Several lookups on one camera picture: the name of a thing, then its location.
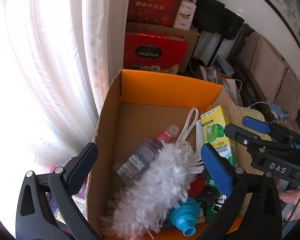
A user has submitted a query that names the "yellow green tea carton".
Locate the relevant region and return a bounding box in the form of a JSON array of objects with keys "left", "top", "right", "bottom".
[{"left": 200, "top": 105, "right": 237, "bottom": 167}]

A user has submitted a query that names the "blue silicone funnel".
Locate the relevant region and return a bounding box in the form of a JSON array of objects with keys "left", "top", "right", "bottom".
[{"left": 163, "top": 197, "right": 200, "bottom": 237}]

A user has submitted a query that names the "white fluffy duster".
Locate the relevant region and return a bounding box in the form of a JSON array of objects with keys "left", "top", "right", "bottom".
[{"left": 98, "top": 107, "right": 206, "bottom": 240}]

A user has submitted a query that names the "clear bottle pink cap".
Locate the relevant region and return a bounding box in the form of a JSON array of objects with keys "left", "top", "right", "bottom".
[{"left": 113, "top": 125, "right": 179, "bottom": 185}]

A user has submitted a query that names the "person hand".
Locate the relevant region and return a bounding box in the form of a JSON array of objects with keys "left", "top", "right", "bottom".
[{"left": 279, "top": 190, "right": 300, "bottom": 222}]

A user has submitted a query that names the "yellow plaid cushion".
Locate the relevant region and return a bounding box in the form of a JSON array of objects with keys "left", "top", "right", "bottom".
[{"left": 236, "top": 106, "right": 271, "bottom": 141}]

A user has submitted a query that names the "box of clutter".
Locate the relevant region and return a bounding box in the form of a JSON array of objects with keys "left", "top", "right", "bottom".
[{"left": 199, "top": 66, "right": 243, "bottom": 106}]

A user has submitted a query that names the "wooden sofa with cushions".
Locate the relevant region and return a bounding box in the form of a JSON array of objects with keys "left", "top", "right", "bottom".
[{"left": 227, "top": 23, "right": 300, "bottom": 133}]

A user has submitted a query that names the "right black speaker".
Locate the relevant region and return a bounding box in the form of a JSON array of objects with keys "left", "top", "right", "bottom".
[{"left": 220, "top": 8, "right": 244, "bottom": 40}]

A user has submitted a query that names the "black speaker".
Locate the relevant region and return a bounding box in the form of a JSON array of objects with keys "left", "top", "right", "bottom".
[
  {"left": 192, "top": 0, "right": 225, "bottom": 34},
  {"left": 220, "top": 8, "right": 244, "bottom": 40}
]

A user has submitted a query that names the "orange cardboard box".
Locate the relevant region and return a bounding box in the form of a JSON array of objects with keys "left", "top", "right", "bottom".
[{"left": 87, "top": 69, "right": 242, "bottom": 233}]

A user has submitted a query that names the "large brown cardboard box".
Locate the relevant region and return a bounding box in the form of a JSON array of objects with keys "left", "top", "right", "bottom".
[{"left": 126, "top": 22, "right": 200, "bottom": 73}]

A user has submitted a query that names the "left black speaker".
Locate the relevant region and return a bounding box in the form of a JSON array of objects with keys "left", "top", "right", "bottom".
[{"left": 192, "top": 0, "right": 225, "bottom": 34}]

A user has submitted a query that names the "pink tissue pack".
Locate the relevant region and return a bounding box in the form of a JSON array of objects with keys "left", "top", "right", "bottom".
[{"left": 173, "top": 0, "right": 196, "bottom": 30}]

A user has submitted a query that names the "red chocolate collection box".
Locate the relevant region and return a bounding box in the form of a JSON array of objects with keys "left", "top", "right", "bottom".
[{"left": 123, "top": 31, "right": 187, "bottom": 72}]

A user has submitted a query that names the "red tea gift bag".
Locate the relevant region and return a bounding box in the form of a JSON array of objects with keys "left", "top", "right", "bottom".
[{"left": 127, "top": 0, "right": 182, "bottom": 28}]

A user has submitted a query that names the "white curtain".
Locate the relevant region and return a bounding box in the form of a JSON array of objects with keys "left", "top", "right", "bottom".
[{"left": 0, "top": 0, "right": 128, "bottom": 166}]

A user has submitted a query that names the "white cable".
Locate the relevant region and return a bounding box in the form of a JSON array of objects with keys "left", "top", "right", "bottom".
[{"left": 248, "top": 101, "right": 271, "bottom": 110}]

